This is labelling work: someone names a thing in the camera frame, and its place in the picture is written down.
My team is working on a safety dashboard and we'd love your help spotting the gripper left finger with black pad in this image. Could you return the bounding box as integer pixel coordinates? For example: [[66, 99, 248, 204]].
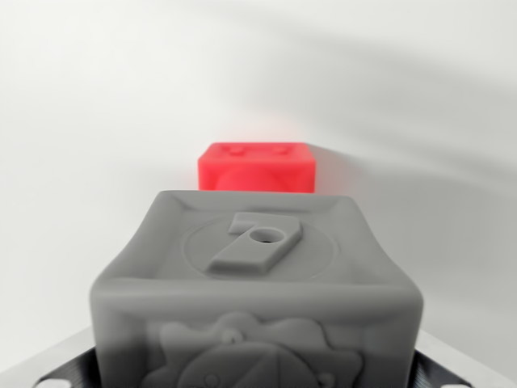
[[0, 325, 100, 388]]

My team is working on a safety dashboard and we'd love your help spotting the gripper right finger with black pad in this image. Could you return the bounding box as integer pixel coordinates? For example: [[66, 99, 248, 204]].
[[410, 329, 517, 388]]

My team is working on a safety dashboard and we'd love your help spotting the grey embossed number cube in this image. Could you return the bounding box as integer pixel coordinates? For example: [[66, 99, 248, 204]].
[[88, 189, 425, 388]]

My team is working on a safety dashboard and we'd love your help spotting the red embossed cube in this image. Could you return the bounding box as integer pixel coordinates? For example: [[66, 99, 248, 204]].
[[196, 141, 317, 194]]

